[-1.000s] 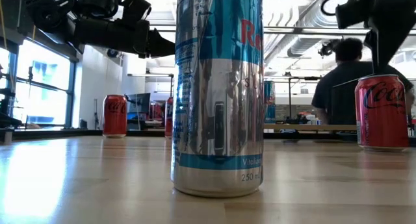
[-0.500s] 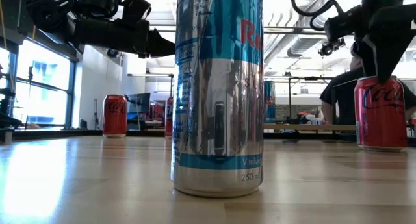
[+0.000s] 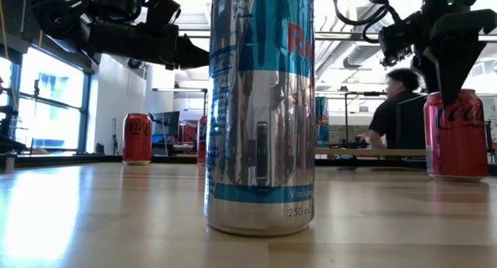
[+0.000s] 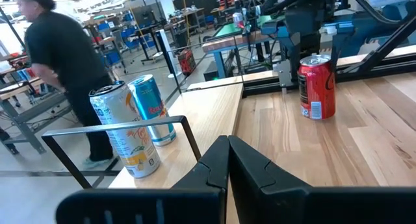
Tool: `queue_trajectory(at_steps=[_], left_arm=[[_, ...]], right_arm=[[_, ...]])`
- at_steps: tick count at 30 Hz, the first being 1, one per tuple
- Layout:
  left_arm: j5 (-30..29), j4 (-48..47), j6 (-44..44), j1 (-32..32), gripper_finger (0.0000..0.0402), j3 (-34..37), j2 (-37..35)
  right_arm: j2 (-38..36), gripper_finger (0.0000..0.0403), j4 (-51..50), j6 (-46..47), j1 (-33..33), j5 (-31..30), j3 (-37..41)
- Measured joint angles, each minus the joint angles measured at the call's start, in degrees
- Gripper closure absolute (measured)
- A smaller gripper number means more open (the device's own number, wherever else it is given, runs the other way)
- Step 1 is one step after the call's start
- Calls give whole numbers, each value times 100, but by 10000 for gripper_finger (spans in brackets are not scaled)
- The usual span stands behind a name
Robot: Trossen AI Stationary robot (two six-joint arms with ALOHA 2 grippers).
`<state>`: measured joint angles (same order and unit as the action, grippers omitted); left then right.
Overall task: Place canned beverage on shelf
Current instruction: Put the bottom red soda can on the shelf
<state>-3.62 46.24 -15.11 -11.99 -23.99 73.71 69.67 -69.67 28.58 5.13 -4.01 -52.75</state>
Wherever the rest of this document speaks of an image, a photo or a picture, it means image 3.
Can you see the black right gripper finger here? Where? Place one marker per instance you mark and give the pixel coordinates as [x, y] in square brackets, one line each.
[425, 72]
[454, 66]

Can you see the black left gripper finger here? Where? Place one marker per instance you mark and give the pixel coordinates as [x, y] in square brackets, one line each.
[190, 56]

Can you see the red Coca-Cola can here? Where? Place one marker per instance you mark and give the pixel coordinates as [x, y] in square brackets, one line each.
[462, 151]
[201, 143]
[137, 143]

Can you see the blue silver Red Bull can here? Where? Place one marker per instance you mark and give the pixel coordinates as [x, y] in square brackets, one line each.
[322, 124]
[260, 143]

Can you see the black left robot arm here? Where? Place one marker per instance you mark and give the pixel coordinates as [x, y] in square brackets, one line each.
[112, 39]

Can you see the wooden shelf board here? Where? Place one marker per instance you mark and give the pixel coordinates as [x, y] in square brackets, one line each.
[349, 152]

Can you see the round black ceiling speaker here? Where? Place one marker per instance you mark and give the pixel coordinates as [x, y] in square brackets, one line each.
[134, 64]

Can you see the hanging light bar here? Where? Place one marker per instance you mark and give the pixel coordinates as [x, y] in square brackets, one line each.
[178, 89]

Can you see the person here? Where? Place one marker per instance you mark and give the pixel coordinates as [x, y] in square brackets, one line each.
[384, 120]

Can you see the bright window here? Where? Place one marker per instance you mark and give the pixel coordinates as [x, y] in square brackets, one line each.
[50, 124]

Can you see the black tripod stand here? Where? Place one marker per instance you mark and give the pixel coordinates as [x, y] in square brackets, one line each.
[35, 105]

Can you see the dark background equipment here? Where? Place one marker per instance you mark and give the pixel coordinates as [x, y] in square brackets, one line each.
[7, 128]

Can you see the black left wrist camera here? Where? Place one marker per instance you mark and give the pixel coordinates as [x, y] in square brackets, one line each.
[163, 9]

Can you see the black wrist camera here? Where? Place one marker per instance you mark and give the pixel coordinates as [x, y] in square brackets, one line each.
[163, 9]
[400, 39]

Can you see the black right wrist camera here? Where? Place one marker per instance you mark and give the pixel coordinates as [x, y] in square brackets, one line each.
[400, 39]

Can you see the black metal shelf frame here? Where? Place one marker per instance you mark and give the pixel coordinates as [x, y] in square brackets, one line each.
[346, 116]

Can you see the black aluminium table frame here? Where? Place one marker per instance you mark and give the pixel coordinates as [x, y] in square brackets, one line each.
[174, 159]

